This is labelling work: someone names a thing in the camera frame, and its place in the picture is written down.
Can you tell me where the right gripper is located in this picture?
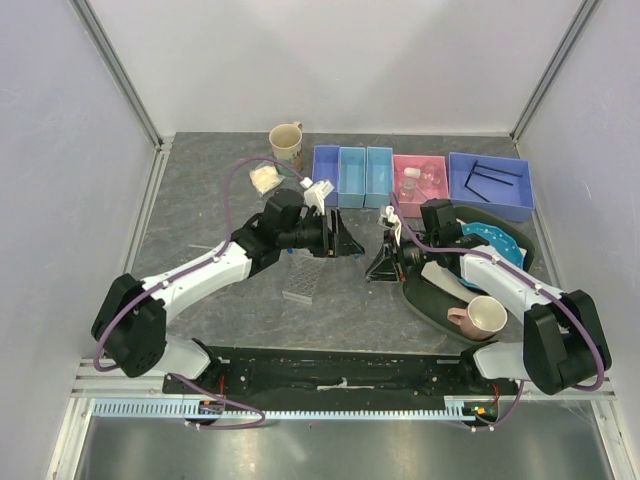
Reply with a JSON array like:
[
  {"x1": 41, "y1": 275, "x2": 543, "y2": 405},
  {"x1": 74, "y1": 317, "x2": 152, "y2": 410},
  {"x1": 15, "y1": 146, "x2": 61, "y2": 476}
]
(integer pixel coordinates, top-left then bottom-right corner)
[{"x1": 364, "y1": 228, "x2": 438, "y2": 283}]

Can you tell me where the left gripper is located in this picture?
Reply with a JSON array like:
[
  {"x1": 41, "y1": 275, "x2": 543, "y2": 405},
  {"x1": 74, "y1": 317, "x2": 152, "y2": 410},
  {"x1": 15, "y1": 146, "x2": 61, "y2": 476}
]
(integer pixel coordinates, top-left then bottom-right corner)
[{"x1": 279, "y1": 208, "x2": 365, "y2": 259}]

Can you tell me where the bag of white powder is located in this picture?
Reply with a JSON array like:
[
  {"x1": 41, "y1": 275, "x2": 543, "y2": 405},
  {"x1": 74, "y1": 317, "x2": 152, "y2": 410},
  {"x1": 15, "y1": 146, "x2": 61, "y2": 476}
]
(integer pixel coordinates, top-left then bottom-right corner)
[{"x1": 249, "y1": 158, "x2": 285, "y2": 196}]

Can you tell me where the glass flask with stopper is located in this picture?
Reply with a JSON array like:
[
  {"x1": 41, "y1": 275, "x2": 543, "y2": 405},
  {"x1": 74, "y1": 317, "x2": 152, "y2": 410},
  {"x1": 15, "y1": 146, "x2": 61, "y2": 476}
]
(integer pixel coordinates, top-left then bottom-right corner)
[{"x1": 403, "y1": 162, "x2": 443, "y2": 190}]

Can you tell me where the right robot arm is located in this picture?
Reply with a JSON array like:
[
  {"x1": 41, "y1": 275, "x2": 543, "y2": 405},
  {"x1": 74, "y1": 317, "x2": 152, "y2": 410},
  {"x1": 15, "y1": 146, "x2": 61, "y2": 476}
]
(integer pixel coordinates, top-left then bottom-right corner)
[{"x1": 365, "y1": 200, "x2": 612, "y2": 395}]

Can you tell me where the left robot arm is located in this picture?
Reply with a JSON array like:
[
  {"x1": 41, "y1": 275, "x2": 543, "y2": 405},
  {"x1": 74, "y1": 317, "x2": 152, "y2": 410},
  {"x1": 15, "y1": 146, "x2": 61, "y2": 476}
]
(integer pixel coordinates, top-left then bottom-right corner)
[{"x1": 91, "y1": 189, "x2": 364, "y2": 393}]

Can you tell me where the light blue bin left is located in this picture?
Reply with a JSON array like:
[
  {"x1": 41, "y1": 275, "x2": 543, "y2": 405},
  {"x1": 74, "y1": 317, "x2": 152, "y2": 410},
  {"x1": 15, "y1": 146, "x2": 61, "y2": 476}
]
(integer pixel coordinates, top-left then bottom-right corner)
[{"x1": 338, "y1": 147, "x2": 366, "y2": 209}]

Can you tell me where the light blue bin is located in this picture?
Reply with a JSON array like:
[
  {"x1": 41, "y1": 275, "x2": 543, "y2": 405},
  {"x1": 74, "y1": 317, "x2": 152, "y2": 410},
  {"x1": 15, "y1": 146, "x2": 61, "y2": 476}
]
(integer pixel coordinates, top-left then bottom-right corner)
[
  {"x1": 338, "y1": 147, "x2": 366, "y2": 209},
  {"x1": 364, "y1": 146, "x2": 394, "y2": 209}
]

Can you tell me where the dark green tray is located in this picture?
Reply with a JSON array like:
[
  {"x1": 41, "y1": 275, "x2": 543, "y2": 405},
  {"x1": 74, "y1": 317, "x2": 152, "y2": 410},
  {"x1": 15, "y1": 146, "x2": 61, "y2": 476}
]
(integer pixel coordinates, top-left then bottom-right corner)
[{"x1": 402, "y1": 205, "x2": 536, "y2": 345}]

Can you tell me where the clear test tube rack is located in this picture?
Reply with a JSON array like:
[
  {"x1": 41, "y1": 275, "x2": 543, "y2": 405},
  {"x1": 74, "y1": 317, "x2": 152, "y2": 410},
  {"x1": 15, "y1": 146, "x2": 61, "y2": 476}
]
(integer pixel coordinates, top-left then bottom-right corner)
[{"x1": 282, "y1": 250, "x2": 325, "y2": 305}]

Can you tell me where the purple bin leftmost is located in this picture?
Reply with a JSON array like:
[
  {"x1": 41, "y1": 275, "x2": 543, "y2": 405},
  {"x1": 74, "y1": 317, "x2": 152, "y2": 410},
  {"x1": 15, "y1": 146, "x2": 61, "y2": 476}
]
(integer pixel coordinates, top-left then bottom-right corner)
[{"x1": 312, "y1": 145, "x2": 340, "y2": 207}]

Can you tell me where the light blue bin right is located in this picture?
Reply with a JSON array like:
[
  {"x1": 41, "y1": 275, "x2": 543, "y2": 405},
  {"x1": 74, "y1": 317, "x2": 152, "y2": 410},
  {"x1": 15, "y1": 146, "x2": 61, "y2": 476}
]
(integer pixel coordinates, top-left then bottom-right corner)
[{"x1": 364, "y1": 146, "x2": 394, "y2": 209}]

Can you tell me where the pink bin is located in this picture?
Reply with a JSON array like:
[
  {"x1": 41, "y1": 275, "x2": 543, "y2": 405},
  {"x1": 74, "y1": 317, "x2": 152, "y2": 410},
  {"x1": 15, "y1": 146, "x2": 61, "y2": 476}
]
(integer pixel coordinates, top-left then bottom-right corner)
[{"x1": 392, "y1": 154, "x2": 449, "y2": 218}]

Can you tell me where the pink mug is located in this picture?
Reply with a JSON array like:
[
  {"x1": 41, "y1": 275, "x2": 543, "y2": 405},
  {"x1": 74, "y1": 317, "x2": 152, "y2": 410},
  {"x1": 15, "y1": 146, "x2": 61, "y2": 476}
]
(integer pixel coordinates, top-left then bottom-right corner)
[{"x1": 447, "y1": 296, "x2": 508, "y2": 341}]

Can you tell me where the beige cartoon mug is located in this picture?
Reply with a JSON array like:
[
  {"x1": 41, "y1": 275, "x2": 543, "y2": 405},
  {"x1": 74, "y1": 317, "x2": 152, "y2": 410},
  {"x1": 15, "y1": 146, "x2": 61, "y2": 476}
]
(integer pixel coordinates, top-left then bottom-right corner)
[{"x1": 269, "y1": 122, "x2": 303, "y2": 170}]

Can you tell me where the blue dotted plate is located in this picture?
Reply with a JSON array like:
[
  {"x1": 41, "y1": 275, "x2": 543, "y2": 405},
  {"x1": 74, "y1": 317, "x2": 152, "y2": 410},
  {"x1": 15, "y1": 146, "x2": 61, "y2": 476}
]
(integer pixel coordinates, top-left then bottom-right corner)
[{"x1": 461, "y1": 222, "x2": 527, "y2": 268}]

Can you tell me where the large purple bin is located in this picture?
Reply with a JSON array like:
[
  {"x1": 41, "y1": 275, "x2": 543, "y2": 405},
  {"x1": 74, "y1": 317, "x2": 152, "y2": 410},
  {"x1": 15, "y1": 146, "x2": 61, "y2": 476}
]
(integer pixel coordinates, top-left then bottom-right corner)
[{"x1": 447, "y1": 152, "x2": 535, "y2": 223}]

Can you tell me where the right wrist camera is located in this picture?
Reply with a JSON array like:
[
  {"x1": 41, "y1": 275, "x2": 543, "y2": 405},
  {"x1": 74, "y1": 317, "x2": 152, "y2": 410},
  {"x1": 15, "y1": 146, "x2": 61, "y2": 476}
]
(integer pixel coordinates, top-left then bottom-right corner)
[{"x1": 378, "y1": 205, "x2": 402, "y2": 244}]

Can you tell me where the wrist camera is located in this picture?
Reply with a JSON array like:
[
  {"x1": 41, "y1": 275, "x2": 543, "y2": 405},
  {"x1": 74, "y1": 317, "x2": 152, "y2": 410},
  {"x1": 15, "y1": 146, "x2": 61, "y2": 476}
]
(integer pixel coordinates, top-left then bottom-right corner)
[
  {"x1": 378, "y1": 205, "x2": 402, "y2": 244},
  {"x1": 300, "y1": 177, "x2": 334, "y2": 215}
]

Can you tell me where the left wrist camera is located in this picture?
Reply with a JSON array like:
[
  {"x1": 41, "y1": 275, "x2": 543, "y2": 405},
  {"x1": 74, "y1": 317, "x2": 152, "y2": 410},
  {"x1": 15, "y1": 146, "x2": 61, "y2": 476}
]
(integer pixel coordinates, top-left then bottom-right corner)
[{"x1": 300, "y1": 177, "x2": 334, "y2": 215}]

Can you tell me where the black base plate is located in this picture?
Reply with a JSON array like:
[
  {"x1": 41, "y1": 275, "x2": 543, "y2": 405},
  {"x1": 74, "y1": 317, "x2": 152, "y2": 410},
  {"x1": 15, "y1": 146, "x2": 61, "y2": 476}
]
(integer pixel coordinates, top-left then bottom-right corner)
[{"x1": 162, "y1": 342, "x2": 516, "y2": 412}]

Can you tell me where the light blue cable duct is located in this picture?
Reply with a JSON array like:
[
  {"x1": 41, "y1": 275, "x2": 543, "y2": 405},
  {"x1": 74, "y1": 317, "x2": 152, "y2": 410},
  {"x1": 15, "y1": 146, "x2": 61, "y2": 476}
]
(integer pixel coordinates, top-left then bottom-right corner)
[{"x1": 92, "y1": 398, "x2": 475, "y2": 421}]

